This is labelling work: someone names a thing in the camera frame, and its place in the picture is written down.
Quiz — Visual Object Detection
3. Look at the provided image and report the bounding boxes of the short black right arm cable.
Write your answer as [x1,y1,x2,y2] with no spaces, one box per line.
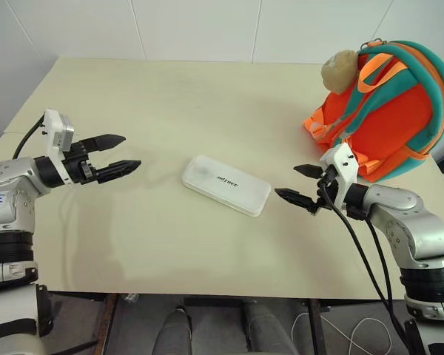
[346,206,394,315]

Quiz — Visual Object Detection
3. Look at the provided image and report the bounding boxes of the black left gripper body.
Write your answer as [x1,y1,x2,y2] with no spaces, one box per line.
[61,141,99,185]

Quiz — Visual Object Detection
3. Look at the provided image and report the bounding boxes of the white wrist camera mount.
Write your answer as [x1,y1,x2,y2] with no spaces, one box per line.
[319,143,358,210]
[42,108,75,183]

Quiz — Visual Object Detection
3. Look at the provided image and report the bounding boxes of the dark grey rounded shape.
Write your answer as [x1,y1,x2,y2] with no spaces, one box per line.
[158,305,194,355]
[241,300,301,355]

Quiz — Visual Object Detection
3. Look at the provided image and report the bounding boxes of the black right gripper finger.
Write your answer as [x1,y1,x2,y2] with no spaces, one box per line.
[274,188,314,212]
[293,164,324,179]

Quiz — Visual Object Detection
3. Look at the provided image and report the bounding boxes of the orange and teal backpack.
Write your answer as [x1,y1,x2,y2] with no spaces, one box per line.
[303,38,444,183]

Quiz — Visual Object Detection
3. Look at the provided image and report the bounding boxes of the long black right arm cable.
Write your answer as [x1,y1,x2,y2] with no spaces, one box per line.
[317,176,410,355]

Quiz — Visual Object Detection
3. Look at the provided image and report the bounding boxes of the white rectangular case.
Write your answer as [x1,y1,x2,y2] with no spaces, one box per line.
[181,155,272,217]

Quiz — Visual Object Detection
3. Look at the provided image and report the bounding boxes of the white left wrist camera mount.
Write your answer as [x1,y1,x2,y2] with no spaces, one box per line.
[42,108,75,183]

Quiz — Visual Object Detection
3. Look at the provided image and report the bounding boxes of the beige cloth ball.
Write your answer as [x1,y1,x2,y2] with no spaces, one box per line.
[320,49,358,94]

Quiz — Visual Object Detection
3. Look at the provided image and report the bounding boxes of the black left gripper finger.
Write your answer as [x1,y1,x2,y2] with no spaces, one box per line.
[81,134,127,154]
[95,159,142,185]

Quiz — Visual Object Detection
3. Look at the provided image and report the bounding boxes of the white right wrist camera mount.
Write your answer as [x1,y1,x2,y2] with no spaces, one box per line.
[319,143,358,210]

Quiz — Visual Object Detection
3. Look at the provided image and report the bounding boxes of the rusty metal table leg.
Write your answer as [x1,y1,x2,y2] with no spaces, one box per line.
[95,293,120,355]
[305,298,327,355]

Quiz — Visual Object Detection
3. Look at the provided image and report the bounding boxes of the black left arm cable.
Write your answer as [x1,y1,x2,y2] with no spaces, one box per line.
[13,114,47,160]

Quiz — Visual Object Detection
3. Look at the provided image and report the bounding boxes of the thin white floor cable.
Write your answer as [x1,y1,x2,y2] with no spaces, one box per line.
[291,311,405,355]

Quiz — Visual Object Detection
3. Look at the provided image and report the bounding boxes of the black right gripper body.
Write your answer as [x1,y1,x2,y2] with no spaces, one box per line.
[307,166,338,216]

